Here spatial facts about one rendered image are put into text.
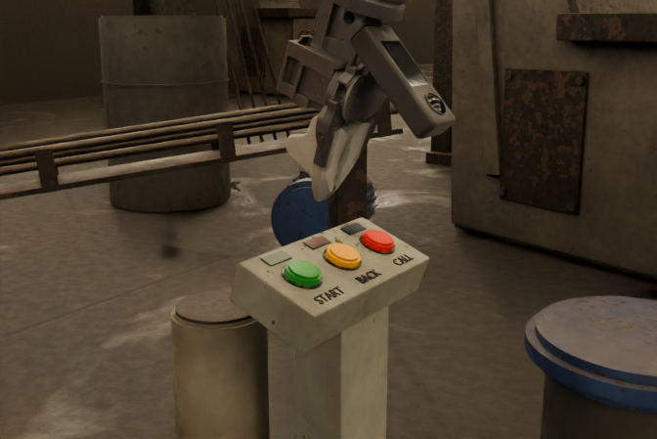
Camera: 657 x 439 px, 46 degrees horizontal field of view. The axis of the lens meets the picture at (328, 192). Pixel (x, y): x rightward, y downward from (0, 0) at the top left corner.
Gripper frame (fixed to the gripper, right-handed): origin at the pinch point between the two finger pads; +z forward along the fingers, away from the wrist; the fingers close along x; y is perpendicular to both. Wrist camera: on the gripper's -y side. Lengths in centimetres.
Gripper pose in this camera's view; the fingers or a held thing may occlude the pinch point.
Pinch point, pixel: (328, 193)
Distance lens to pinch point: 78.4
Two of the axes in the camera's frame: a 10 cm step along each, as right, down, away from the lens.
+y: -7.7, -4.5, 4.5
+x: -5.7, 1.9, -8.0
